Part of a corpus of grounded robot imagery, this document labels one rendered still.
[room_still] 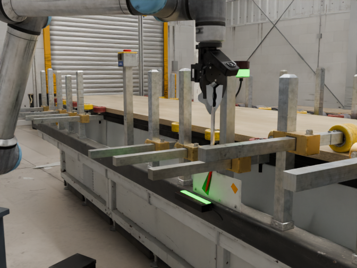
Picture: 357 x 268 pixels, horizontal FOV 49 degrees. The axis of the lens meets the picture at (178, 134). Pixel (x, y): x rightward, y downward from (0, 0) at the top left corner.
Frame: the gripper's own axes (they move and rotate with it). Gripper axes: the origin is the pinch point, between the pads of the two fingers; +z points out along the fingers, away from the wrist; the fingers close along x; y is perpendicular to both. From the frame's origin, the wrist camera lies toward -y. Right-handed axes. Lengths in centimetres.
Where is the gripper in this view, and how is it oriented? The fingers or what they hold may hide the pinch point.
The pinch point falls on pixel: (213, 110)
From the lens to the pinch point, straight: 118.9
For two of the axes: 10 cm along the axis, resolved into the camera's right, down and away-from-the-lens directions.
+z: 0.0, 9.9, 1.6
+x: -8.5, 0.8, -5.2
